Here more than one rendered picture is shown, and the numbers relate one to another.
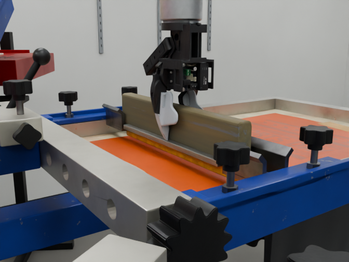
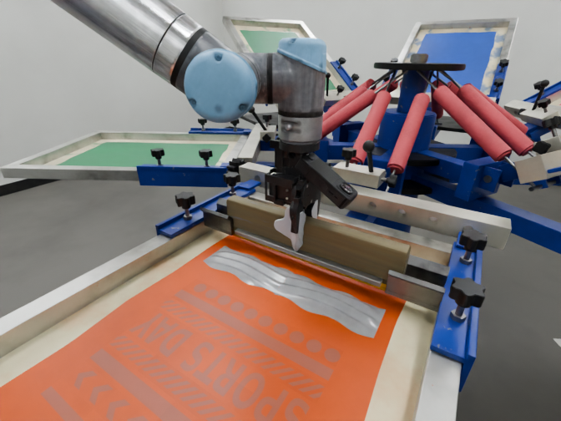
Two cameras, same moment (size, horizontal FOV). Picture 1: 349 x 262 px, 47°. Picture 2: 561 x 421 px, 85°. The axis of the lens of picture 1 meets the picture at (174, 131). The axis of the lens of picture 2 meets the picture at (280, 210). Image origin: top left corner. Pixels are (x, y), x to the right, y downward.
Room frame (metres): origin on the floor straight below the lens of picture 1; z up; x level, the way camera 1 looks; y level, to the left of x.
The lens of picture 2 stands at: (1.20, -0.25, 1.34)
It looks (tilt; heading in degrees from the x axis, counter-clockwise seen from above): 27 degrees down; 156
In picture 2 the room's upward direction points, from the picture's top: 1 degrees clockwise
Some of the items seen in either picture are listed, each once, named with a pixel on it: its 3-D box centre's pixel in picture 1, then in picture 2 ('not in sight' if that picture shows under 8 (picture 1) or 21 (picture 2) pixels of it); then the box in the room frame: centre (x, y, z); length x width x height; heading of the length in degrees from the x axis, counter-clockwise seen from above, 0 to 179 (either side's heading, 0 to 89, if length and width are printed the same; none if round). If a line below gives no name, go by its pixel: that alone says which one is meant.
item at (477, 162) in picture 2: not in sight; (401, 151); (0.27, 0.70, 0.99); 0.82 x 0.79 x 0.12; 124
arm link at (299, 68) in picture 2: not in sight; (299, 78); (0.73, -0.02, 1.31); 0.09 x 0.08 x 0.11; 66
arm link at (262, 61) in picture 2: not in sight; (236, 79); (0.70, -0.11, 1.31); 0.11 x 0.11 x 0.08; 66
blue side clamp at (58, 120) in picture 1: (101, 123); (457, 298); (0.96, 0.18, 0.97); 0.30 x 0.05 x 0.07; 124
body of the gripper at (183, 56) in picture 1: (183, 57); (295, 172); (0.72, -0.02, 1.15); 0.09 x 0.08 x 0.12; 34
